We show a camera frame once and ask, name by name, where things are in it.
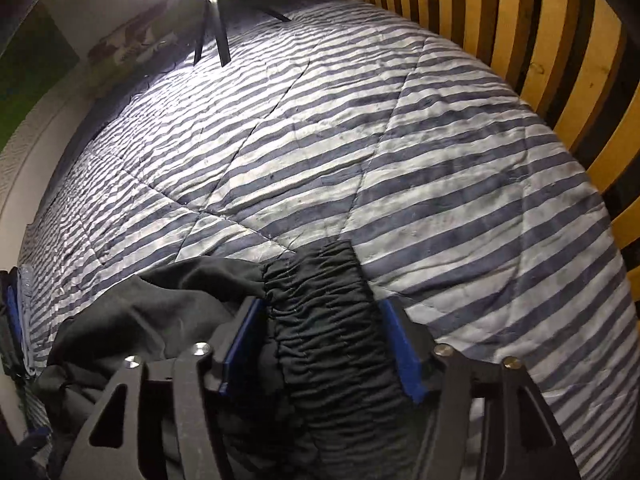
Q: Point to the black mini tripod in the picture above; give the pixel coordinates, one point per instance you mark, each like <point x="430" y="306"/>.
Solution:
<point x="218" y="35"/>

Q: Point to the stack of folded dark clothes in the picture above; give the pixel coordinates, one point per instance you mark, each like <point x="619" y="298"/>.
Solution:
<point x="27" y="310"/>

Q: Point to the wooden slatted bed frame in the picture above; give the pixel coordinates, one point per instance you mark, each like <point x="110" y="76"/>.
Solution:
<point x="550" y="35"/>

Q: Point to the blue white striped blanket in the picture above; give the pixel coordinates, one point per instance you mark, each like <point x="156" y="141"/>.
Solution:
<point x="350" y="160"/>

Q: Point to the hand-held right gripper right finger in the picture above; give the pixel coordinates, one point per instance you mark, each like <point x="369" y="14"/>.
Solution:
<point x="400" y="350"/>

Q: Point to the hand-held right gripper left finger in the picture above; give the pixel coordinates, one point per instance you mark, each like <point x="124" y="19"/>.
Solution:
<point x="244" y="345"/>

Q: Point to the patterned pillow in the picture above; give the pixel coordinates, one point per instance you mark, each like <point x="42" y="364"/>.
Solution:
<point x="125" y="42"/>

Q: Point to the green yellow wall poster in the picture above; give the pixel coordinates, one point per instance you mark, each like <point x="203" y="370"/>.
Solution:
<point x="25" y="75"/>

